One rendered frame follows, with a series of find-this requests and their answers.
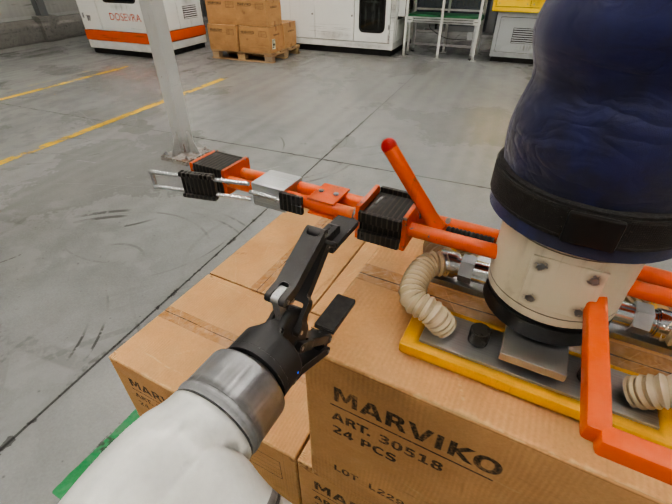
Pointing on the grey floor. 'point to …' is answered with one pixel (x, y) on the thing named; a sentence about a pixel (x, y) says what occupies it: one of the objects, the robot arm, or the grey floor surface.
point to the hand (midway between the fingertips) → (343, 266)
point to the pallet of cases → (250, 30)
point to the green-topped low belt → (439, 23)
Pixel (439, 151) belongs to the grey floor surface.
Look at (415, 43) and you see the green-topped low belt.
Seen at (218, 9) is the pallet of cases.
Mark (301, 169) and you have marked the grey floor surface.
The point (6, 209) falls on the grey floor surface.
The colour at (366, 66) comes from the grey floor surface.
